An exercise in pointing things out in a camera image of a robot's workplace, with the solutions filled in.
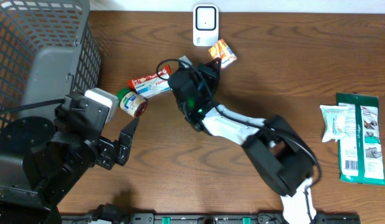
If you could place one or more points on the grey plastic mesh basket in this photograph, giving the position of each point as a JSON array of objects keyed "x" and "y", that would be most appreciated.
[{"x": 47, "y": 51}]

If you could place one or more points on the green lid glass jar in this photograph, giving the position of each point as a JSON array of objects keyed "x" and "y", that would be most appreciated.
[{"x": 131, "y": 103}]

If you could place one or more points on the green white wipes packet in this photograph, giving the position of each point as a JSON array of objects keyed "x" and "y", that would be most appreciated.
[{"x": 360, "y": 152}]

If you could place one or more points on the white barcode scanner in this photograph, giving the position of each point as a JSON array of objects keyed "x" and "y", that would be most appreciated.
[{"x": 205, "y": 25}]

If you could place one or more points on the teal white tissue pack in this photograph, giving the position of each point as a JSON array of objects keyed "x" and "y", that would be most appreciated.
[{"x": 335, "y": 122}]

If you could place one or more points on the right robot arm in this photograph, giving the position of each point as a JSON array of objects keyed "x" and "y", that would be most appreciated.
[{"x": 280, "y": 156}]

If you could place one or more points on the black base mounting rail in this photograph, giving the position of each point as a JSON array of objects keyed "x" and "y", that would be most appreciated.
[{"x": 112, "y": 214}]

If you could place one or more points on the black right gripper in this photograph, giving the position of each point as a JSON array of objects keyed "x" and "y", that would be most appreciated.
[{"x": 205, "y": 70}]

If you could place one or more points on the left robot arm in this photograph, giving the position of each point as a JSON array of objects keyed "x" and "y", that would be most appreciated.
[{"x": 41, "y": 160}]

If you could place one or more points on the red snack stick sachet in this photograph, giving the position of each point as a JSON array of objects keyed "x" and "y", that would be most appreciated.
[{"x": 134, "y": 82}]

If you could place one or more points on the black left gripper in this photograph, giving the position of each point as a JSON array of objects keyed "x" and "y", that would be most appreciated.
[{"x": 109, "y": 154}]

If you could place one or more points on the orange small carton box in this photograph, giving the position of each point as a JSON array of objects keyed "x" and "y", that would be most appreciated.
[{"x": 222, "y": 51}]

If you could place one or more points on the white Panadol medicine box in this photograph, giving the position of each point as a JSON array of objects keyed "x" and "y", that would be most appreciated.
[{"x": 152, "y": 87}]

